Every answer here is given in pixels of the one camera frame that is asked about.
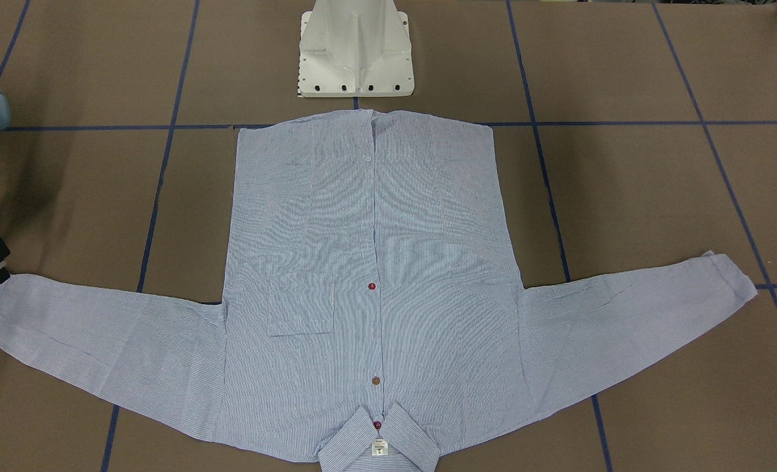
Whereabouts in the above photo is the light blue striped shirt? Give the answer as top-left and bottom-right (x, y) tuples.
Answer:
(0, 109), (757, 471)

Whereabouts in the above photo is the white central pedestal column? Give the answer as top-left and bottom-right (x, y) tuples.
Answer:
(296, 1), (415, 98)

